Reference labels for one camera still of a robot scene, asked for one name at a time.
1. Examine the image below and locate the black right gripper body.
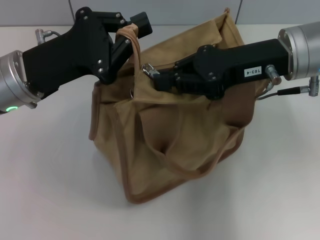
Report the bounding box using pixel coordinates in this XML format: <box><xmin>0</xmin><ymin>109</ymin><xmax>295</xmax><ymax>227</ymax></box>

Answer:
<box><xmin>194</xmin><ymin>38</ymin><xmax>291</xmax><ymax>101</ymax></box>

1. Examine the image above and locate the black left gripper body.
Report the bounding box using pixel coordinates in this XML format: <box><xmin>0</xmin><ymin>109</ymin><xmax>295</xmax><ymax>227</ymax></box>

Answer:
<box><xmin>22</xmin><ymin>6</ymin><xmax>116</xmax><ymax>97</ymax></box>

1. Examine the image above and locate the silver metal zipper pull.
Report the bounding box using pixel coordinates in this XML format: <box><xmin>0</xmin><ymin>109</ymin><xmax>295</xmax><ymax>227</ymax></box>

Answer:
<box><xmin>141</xmin><ymin>63</ymin><xmax>161</xmax><ymax>80</ymax></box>

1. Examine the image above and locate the khaki canvas food bag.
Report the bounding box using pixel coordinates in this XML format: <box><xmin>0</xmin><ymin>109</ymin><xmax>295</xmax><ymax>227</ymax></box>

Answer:
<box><xmin>88</xmin><ymin>7</ymin><xmax>276</xmax><ymax>205</ymax></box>

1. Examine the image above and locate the left gripper cable with connectors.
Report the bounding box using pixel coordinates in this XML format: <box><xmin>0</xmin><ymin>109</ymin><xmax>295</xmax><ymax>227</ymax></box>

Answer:
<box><xmin>34</xmin><ymin>28</ymin><xmax>61</xmax><ymax>46</ymax></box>

